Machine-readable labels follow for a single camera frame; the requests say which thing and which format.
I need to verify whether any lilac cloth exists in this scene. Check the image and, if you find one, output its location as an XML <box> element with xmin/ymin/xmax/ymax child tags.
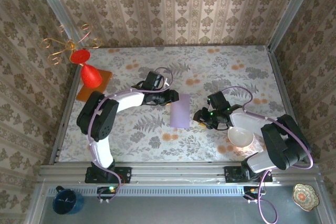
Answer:
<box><xmin>169</xmin><ymin>93</ymin><xmax>191</xmax><ymax>129</ymax></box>

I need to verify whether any white ceramic bowl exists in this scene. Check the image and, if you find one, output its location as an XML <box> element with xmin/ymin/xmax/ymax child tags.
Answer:
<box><xmin>227</xmin><ymin>126</ymin><xmax>255</xmax><ymax>147</ymax></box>

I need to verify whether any floral patterned tablecloth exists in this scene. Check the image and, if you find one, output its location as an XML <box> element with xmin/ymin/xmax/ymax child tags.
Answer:
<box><xmin>58</xmin><ymin>45</ymin><xmax>302</xmax><ymax>163</ymax></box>

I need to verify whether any orange wooden board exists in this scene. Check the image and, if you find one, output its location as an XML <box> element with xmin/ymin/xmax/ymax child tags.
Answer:
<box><xmin>76</xmin><ymin>68</ymin><xmax>113</xmax><ymax>102</ymax></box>

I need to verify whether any red plastic goblet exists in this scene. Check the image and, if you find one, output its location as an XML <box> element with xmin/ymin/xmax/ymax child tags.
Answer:
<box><xmin>70</xmin><ymin>48</ymin><xmax>103</xmax><ymax>89</ymax></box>

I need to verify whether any small black controller board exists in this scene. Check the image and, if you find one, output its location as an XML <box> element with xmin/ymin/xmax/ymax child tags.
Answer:
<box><xmin>243</xmin><ymin>186</ymin><xmax>266</xmax><ymax>204</ymax></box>
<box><xmin>96</xmin><ymin>186</ymin><xmax>119</xmax><ymax>204</ymax></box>

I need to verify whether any grey metal shelf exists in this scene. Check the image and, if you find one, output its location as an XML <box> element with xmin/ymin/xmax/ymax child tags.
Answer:
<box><xmin>27</xmin><ymin>182</ymin><xmax>333</xmax><ymax>224</ymax></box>

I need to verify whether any ornate scalloped small dish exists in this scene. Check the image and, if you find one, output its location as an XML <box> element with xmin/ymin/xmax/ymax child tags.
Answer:
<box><xmin>292</xmin><ymin>183</ymin><xmax>320</xmax><ymax>212</ymax></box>

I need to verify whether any dark blue mug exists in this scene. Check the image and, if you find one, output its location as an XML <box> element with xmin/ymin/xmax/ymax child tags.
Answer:
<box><xmin>52</xmin><ymin>186</ymin><xmax>85</xmax><ymax>215</ymax></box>

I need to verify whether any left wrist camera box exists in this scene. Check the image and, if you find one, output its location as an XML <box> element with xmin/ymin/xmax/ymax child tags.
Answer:
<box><xmin>144</xmin><ymin>71</ymin><xmax>170</xmax><ymax>90</ymax></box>

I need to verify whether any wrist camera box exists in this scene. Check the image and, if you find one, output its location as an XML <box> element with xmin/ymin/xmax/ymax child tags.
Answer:
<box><xmin>207</xmin><ymin>90</ymin><xmax>229</xmax><ymax>111</ymax></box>
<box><xmin>144</xmin><ymin>71</ymin><xmax>170</xmax><ymax>90</ymax></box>

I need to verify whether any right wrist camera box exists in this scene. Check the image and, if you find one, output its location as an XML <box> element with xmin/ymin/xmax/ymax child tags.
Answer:
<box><xmin>207</xmin><ymin>90</ymin><xmax>229</xmax><ymax>111</ymax></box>

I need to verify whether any aluminium front frame rail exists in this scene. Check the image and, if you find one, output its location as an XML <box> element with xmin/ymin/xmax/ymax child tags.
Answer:
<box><xmin>37</xmin><ymin>160</ymin><xmax>323</xmax><ymax>186</ymax></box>

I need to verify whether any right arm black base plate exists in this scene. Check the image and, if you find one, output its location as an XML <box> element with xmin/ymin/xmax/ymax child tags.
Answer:
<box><xmin>224</xmin><ymin>165</ymin><xmax>274</xmax><ymax>183</ymax></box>

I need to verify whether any slotted grey cable duct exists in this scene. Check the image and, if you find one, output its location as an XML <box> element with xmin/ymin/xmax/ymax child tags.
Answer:
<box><xmin>47</xmin><ymin>186</ymin><xmax>263</xmax><ymax>196</ymax></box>

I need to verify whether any aluminium table side rail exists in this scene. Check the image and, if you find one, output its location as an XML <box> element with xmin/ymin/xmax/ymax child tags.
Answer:
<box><xmin>267</xmin><ymin>45</ymin><xmax>311</xmax><ymax>164</ymax></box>
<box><xmin>48</xmin><ymin>63</ymin><xmax>82</xmax><ymax>164</ymax></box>

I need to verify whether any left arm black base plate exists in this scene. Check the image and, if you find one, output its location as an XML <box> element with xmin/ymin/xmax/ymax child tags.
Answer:
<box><xmin>84</xmin><ymin>166</ymin><xmax>132</xmax><ymax>184</ymax></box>

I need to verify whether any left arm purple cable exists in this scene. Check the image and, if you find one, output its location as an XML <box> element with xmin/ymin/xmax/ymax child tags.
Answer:
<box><xmin>88</xmin><ymin>67</ymin><xmax>174</xmax><ymax>204</ymax></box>

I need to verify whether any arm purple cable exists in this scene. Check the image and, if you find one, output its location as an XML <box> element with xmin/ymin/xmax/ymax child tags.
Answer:
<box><xmin>222</xmin><ymin>86</ymin><xmax>314</xmax><ymax>223</ymax></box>
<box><xmin>88</xmin><ymin>67</ymin><xmax>174</xmax><ymax>204</ymax></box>

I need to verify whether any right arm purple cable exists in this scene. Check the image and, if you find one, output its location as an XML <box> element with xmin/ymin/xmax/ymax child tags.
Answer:
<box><xmin>222</xmin><ymin>86</ymin><xmax>314</xmax><ymax>223</ymax></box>

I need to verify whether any gold wire scroll stand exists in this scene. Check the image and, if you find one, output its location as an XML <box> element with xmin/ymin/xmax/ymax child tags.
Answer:
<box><xmin>40</xmin><ymin>23</ymin><xmax>103</xmax><ymax>65</ymax></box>

